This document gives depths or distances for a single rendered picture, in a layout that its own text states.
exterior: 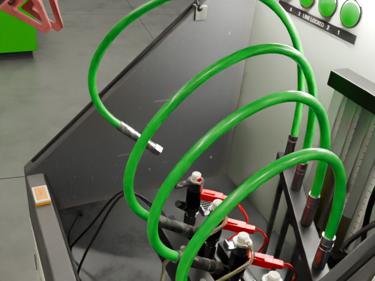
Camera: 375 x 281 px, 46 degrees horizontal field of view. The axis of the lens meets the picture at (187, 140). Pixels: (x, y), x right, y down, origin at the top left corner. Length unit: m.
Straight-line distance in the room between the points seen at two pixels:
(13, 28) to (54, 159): 3.07
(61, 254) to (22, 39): 3.35
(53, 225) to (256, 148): 0.52
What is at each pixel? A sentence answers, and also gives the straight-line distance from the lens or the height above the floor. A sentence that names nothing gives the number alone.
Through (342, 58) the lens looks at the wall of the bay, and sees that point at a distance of 0.86.
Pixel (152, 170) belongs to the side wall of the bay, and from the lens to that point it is 1.15.
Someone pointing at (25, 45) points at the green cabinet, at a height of 0.13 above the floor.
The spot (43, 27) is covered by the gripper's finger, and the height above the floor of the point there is 1.32.
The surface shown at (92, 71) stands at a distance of 0.77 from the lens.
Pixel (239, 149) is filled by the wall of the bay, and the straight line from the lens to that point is 1.19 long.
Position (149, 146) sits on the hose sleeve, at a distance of 0.83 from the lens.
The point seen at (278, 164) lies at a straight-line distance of 0.48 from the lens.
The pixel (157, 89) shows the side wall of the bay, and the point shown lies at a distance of 1.03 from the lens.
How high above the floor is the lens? 1.57
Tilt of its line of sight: 32 degrees down
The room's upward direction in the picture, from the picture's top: 6 degrees clockwise
